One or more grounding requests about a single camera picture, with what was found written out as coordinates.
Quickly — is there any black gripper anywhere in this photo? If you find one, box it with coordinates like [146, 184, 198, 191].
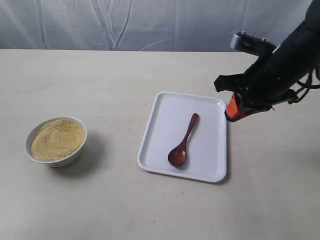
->
[214, 21, 320, 123]

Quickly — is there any dark red wooden spoon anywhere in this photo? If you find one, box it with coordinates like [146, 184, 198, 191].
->
[167, 113, 199, 167]

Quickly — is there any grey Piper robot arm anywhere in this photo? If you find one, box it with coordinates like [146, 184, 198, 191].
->
[214, 0, 320, 122]

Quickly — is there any white rectangular plastic tray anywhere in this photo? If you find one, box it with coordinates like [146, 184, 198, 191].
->
[137, 91, 228, 183]

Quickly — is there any grey-blue backdrop cloth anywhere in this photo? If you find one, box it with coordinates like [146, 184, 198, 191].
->
[0, 0, 310, 52]

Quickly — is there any white ceramic bowl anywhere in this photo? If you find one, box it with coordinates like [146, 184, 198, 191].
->
[24, 116, 88, 167]

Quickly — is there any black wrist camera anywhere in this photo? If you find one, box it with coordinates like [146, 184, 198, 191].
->
[230, 31, 277, 57]

